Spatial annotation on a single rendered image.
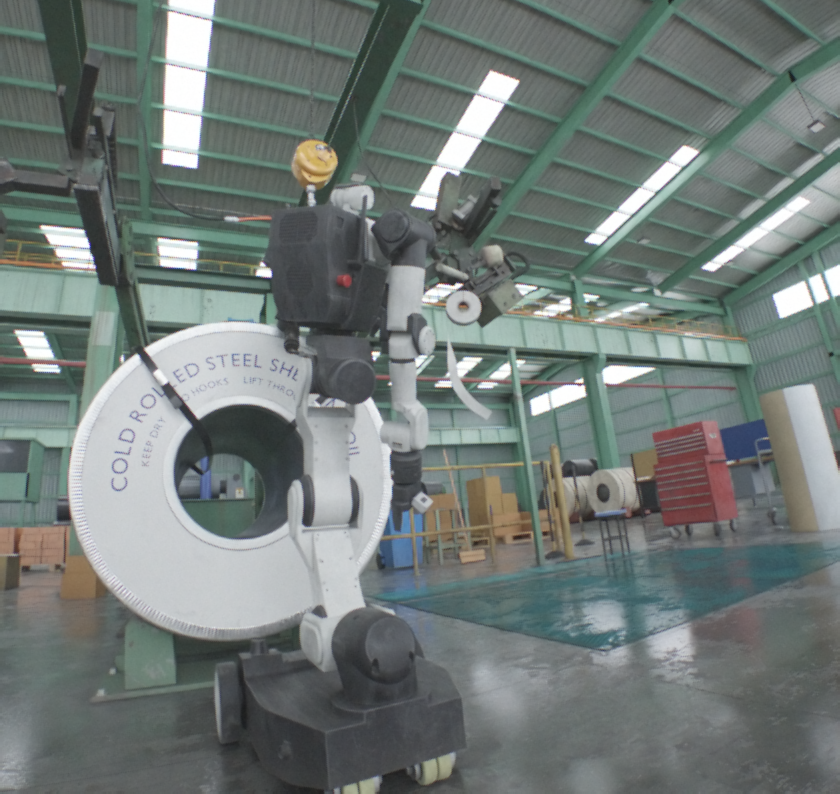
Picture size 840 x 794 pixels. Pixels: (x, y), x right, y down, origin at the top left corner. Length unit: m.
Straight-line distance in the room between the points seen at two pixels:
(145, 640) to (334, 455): 1.11
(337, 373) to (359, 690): 0.68
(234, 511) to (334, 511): 3.10
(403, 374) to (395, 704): 0.74
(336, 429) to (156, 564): 0.87
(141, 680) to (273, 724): 1.04
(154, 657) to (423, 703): 1.27
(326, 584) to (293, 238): 0.88
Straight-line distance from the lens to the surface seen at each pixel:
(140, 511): 2.01
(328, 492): 1.43
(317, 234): 1.30
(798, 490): 5.52
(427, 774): 1.25
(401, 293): 1.30
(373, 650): 1.13
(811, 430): 5.54
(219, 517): 4.50
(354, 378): 1.26
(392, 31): 4.03
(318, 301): 1.31
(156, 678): 2.25
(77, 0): 4.53
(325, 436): 1.44
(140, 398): 2.07
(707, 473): 6.10
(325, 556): 1.44
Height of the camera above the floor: 0.54
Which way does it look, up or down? 19 degrees up
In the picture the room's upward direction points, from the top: 6 degrees counter-clockwise
